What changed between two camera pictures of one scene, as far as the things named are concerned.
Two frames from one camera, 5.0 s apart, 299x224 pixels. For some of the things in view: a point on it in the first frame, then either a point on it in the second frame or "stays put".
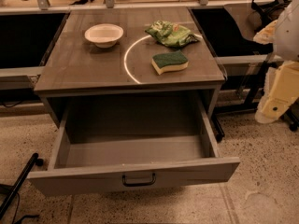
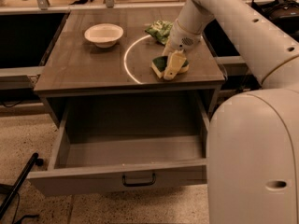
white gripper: (289, 35) to (182, 37)
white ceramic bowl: (104, 35) stays put
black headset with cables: (270, 11) stays put
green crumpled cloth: (171, 35) stays put
